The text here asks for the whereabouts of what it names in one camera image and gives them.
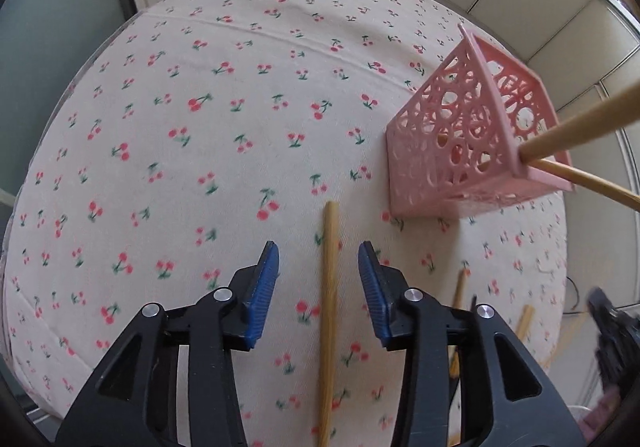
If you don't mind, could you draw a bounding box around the wooden chopstick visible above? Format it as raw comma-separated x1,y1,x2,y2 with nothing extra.
318,201,340,447
448,268,468,380
515,304,535,342
518,82,640,164
529,159,640,212
540,311,589,371

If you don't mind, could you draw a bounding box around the pink perforated plastic basket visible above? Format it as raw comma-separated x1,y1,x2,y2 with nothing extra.
385,29,574,218

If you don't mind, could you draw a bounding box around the cherry print tablecloth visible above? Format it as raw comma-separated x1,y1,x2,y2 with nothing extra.
3,0,566,446

